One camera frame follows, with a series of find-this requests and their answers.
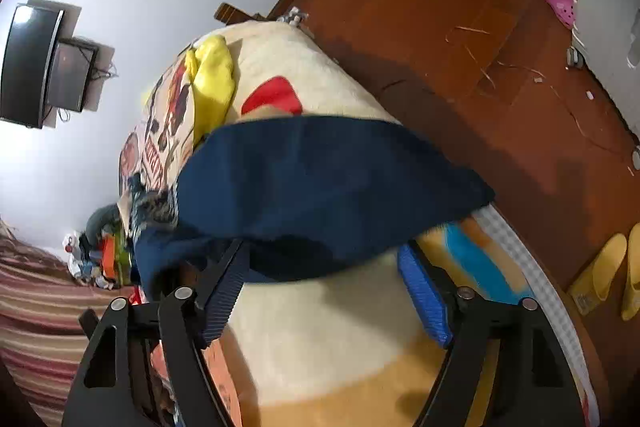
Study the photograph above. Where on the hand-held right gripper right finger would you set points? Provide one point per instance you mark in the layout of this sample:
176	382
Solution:
425	297

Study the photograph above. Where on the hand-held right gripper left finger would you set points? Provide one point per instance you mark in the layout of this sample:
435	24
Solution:
225	302

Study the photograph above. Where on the navy patterned sweater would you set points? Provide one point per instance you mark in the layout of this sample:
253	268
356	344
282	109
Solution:
325	187

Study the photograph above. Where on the cream fleece blanket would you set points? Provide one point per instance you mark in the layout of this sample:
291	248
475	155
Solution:
320	322

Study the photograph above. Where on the green box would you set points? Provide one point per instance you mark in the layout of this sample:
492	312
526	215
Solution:
120	257

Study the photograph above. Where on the pile of assorted items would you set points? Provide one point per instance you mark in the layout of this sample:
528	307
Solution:
85	262

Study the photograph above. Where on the grey bag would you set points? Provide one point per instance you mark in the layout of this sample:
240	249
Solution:
100	219

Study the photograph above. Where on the yellow slipper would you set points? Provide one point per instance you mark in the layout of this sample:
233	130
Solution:
632	277
600	272

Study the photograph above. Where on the striped curtain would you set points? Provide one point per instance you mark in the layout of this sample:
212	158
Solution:
35	307

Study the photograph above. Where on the printed quilt cover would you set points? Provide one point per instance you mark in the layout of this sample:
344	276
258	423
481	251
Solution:
165	117

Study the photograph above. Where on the yellow cloth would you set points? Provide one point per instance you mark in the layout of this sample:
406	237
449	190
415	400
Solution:
212	82

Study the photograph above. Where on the small black monitor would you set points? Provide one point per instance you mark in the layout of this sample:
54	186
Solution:
72	72

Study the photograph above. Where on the small silver metal object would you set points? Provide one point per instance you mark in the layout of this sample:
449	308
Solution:
292	17

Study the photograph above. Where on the white wheeled furniture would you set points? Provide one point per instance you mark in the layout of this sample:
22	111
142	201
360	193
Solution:
600	7

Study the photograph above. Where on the wooden bed post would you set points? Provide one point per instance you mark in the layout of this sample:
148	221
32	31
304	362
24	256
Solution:
230	13

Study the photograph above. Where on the black wall television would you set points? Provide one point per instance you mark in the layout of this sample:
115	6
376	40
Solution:
27	62

